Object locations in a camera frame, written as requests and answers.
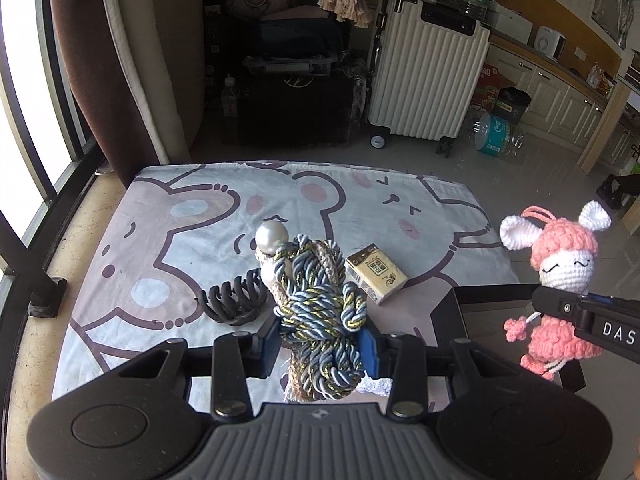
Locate black stool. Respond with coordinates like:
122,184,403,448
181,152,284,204
596,172,640,212

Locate white cardboard box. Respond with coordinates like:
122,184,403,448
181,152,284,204
487,9,534,44

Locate black trash bin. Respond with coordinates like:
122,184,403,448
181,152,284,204
495,87,532,124

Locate black window railing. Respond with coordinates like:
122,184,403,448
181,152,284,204
0,0,111,318

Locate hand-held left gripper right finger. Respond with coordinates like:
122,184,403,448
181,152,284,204
357,326,506,418

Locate brown curtain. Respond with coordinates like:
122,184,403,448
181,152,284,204
47,0,192,187

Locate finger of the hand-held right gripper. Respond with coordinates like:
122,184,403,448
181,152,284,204
531,285,640,329
574,309,640,352

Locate small clear plastic bottle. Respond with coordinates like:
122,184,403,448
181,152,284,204
221,75,239,119

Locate pink crochet bunny doll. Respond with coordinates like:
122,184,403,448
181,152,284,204
500,200,613,381

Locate black storage box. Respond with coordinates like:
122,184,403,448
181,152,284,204
429,282,588,406

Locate black hair claw clip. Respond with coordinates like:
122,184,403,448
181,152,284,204
194,269,273,327

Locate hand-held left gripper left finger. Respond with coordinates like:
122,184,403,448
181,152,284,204
107,317,281,421

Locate red beer carton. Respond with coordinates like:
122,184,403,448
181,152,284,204
479,62,502,107

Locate blue gold braided cord tieback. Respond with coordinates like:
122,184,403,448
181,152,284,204
255,220,371,403

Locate bear printed blanket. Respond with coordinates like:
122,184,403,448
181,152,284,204
52,160,518,411

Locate white air purifier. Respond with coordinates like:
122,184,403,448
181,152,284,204
530,25,567,61

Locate cream kitchen cabinets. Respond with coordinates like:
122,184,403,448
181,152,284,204
487,40,640,163

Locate beige tissue pack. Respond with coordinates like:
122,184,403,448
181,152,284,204
345,243,408,306

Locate white ribbed suitcase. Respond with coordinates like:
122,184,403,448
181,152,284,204
367,0,493,152

